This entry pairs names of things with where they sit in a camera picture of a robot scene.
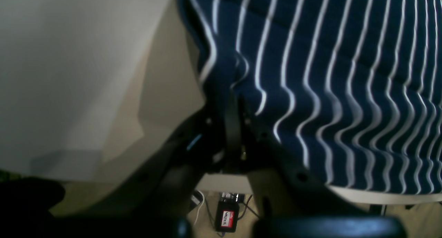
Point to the black power adapter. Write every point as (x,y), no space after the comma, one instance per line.
(228,210)

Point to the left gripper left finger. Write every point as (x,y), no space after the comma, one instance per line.
(154,201)

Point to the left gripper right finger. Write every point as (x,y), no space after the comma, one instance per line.
(291,201)

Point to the navy white striped t-shirt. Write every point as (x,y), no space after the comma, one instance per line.
(351,88)

